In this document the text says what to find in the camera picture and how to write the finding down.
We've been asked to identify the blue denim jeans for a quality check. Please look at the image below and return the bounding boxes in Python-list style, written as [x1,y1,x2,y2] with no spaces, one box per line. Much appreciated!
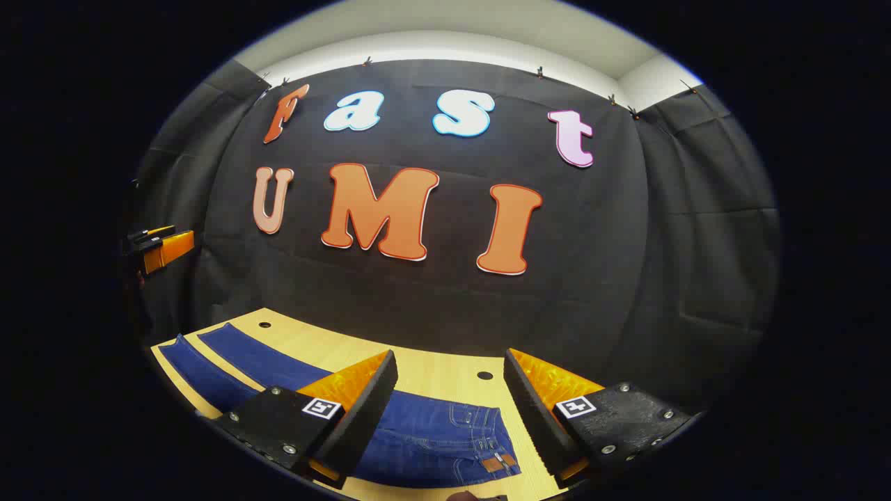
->
[157,322,523,488]

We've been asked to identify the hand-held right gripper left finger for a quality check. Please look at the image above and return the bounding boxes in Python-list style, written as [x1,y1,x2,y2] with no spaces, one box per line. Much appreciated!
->
[212,350,399,489]

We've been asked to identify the black backdrop cloth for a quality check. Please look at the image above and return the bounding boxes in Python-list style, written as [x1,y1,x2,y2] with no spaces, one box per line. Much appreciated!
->
[129,59,780,418]

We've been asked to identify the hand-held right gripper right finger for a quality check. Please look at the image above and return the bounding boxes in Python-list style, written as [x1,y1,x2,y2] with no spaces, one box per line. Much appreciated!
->
[503,348,697,489]

